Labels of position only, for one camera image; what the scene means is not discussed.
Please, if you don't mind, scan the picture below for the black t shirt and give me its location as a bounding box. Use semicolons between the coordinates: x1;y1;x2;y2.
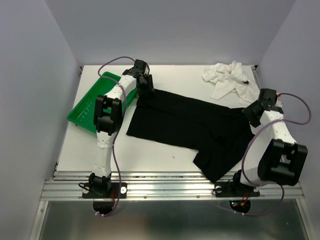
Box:
126;89;254;183

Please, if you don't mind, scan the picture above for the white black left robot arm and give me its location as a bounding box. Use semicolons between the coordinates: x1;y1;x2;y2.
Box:
79;66;154;199

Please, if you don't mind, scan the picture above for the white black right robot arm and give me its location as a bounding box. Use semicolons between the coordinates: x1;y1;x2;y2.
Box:
230;100;308;195

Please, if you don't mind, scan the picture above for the white t shirt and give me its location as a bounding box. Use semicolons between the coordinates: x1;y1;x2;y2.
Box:
202;61;260;106

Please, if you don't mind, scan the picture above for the green plastic tray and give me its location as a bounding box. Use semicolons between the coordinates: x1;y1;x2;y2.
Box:
67;71;138;133

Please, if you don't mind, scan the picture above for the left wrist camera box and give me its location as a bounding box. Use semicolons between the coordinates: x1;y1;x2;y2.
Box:
133;59;150;75

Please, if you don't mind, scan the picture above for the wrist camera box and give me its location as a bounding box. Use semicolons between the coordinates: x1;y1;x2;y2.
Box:
133;59;150;75
258;88;283;109

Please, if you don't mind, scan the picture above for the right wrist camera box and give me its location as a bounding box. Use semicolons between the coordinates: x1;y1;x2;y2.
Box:
258;88;283;109

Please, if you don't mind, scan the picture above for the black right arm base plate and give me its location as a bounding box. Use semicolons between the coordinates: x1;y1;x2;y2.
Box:
212;181;260;198

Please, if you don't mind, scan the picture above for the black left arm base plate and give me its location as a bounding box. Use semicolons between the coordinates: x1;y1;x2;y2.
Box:
78;182;128;199

